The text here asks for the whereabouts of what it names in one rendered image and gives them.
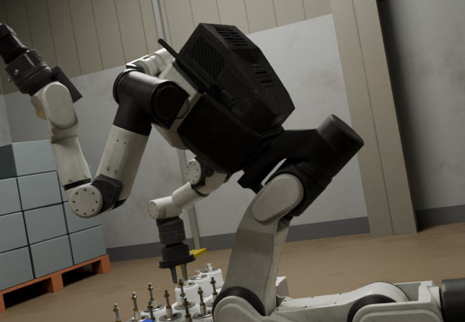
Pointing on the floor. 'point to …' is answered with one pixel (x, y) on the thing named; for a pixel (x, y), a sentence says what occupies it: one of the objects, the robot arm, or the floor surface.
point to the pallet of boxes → (41, 225)
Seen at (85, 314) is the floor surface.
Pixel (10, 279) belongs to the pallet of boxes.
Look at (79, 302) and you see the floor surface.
